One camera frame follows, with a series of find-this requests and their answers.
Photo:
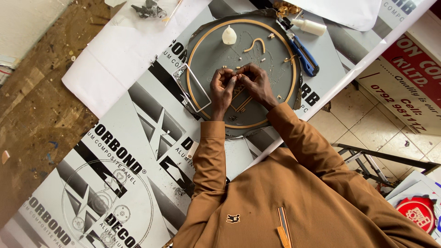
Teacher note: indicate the red round sign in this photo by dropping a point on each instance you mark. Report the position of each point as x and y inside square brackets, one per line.
[415, 213]

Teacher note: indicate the scattered gold strip scraps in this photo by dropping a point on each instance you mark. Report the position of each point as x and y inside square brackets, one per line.
[272, 35]

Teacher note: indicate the blue utility knife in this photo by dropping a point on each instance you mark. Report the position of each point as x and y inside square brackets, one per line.
[305, 57]

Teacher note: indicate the person's right hand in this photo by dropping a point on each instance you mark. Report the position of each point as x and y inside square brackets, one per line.
[258, 88]

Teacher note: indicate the white printed board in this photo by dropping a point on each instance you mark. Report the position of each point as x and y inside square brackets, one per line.
[427, 187]

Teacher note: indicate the curved gold strip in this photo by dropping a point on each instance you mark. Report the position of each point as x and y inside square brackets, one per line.
[255, 44]

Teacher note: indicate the clear acrylic rectangle frame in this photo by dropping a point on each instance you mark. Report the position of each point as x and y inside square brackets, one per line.
[193, 88]

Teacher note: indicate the tan scrap piece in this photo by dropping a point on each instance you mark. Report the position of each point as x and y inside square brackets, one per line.
[5, 156]

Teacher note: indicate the black metal frame stand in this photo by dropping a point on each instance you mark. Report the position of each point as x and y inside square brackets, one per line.
[375, 162]

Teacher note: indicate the small white tube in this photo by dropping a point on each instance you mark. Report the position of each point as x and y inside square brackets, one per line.
[192, 150]

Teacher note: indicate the grey metal pieces in bag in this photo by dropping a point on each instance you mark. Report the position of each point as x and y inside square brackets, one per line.
[148, 10]

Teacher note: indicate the person's left hand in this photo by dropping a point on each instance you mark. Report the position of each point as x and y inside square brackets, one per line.
[220, 93]

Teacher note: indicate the white glue bottle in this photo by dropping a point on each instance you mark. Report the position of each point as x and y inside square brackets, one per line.
[309, 27]

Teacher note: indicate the clear acrylic gear circle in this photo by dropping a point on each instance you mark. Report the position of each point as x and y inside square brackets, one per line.
[106, 203]

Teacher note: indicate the grey round disc gold rim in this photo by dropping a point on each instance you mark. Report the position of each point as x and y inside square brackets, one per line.
[213, 51]

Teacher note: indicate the pile of wood shavings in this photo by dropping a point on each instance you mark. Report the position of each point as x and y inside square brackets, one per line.
[286, 7]

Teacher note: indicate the printed grey composite panel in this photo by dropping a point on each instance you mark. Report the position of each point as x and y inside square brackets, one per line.
[137, 137]

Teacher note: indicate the white crumpled paper sheet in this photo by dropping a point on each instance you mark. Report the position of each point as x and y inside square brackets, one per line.
[341, 12]

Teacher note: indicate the red and white signboard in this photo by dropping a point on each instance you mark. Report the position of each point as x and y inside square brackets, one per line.
[410, 82]

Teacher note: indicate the white cone nozzle cap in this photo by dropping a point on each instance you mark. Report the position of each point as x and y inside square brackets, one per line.
[229, 35]

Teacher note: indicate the gold strip emblem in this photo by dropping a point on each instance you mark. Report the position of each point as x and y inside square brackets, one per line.
[241, 102]

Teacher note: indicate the large white paper sheet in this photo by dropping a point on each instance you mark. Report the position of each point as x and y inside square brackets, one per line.
[113, 58]

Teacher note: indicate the person's brown jacket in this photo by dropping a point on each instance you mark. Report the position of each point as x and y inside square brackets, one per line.
[293, 210]

